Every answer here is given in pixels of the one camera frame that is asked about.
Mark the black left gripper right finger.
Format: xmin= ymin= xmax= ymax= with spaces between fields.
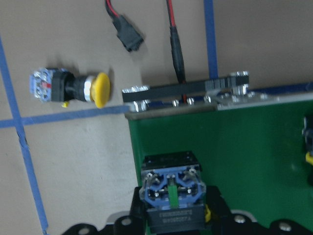
xmin=205 ymin=186 xmax=231 ymax=225

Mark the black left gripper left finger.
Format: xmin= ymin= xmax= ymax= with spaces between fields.
xmin=129 ymin=187 xmax=146 ymax=235

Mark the green push button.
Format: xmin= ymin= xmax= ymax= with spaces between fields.
xmin=139 ymin=151 xmax=210 ymax=234
xmin=302 ymin=115 xmax=313 ymax=186

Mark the yellow push button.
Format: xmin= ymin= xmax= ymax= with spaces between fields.
xmin=29 ymin=68 xmax=111 ymax=109

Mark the green conveyor belt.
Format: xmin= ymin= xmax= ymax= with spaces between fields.
xmin=122 ymin=71 xmax=313 ymax=229

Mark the red and black wire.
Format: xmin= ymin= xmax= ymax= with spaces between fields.
xmin=105 ymin=0 xmax=188 ymax=103

